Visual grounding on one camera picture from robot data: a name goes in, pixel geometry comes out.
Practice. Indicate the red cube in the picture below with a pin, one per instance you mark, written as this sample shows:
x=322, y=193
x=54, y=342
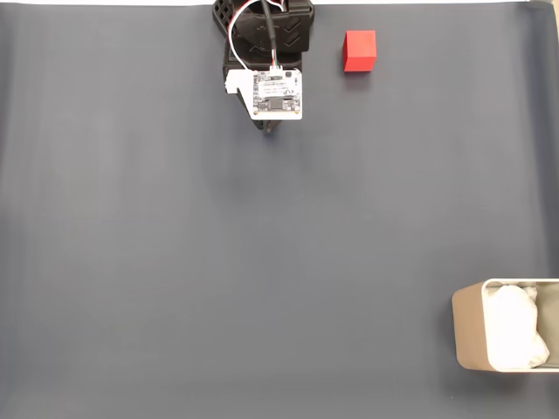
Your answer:
x=359, y=50

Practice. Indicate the beige rounded box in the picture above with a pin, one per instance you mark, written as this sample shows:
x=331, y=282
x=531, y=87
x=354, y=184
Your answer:
x=469, y=327

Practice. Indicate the dark grey table mat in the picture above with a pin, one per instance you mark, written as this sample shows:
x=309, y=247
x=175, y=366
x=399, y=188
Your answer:
x=174, y=218

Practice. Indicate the white cloth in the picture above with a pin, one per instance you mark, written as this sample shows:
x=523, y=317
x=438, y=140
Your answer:
x=511, y=327

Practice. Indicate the white camera board mount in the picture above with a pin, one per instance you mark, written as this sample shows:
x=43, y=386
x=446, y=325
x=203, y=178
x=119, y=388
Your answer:
x=279, y=94

